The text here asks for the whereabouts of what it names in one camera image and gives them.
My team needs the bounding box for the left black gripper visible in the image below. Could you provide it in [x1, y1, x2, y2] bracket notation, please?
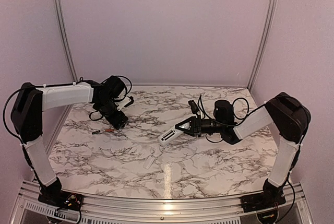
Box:
[96, 98, 128, 129]

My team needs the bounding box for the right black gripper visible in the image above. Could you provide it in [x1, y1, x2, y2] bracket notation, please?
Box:
[175, 114, 224, 137]

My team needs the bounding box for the white remote control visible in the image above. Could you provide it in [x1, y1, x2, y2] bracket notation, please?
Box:
[158, 126, 183, 146]

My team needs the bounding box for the white battery cover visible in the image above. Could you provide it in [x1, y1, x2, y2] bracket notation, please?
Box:
[143, 156, 155, 169]

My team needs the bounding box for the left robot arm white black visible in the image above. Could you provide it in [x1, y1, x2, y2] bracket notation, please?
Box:
[10, 75, 134, 206]

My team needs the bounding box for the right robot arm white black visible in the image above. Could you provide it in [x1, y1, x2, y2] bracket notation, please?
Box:
[174, 92, 311, 207]

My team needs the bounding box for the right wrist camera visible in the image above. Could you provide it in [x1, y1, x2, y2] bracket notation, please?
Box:
[188, 100, 201, 117]

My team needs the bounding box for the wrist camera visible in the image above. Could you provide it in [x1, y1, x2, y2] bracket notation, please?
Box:
[188, 100, 201, 117]
[115, 96, 134, 111]

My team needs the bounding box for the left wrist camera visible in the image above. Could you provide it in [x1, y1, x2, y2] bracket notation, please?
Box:
[115, 96, 134, 111]

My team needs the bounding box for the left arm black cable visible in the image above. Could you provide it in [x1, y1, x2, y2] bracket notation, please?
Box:
[3, 75, 133, 138]

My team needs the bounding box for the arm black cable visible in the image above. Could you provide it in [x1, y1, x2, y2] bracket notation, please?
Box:
[198, 95, 295, 204]
[3, 75, 133, 138]

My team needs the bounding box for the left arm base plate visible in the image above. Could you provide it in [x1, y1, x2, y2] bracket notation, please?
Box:
[38, 191, 84, 211]

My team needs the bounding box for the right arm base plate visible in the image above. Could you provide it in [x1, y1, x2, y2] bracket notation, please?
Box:
[240, 192, 286, 213]

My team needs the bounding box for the front aluminium rail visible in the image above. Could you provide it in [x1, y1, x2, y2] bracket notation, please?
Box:
[9, 181, 314, 223]

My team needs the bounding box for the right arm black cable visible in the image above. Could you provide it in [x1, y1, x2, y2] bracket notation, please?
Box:
[198, 95, 295, 204]

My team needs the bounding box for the left aluminium frame post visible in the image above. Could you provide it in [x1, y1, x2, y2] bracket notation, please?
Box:
[49, 0, 80, 89]

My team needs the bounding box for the aluminium frame post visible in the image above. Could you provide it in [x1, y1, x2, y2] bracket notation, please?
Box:
[49, 0, 80, 89]
[247, 0, 277, 89]

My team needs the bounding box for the right aluminium frame post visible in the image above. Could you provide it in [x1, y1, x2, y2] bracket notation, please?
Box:
[247, 0, 277, 89]

